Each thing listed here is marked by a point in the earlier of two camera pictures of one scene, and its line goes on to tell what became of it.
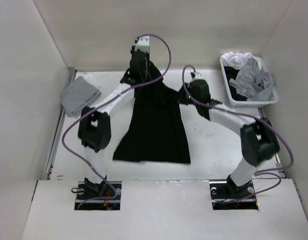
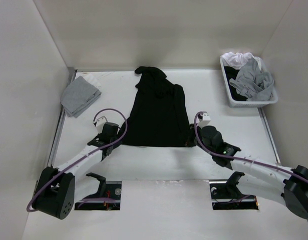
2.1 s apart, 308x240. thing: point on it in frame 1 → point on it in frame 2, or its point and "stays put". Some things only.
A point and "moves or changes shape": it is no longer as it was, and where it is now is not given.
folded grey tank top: x=78 y=94 stays put
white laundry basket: x=272 y=98 stays put
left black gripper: x=131 y=51 → x=116 y=139
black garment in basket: x=231 y=73 stays put
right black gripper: x=189 y=86 → x=191 y=135
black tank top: x=158 y=134 moves or changes shape
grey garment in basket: x=254 y=83 stays put
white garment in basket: x=238 y=60 stays put
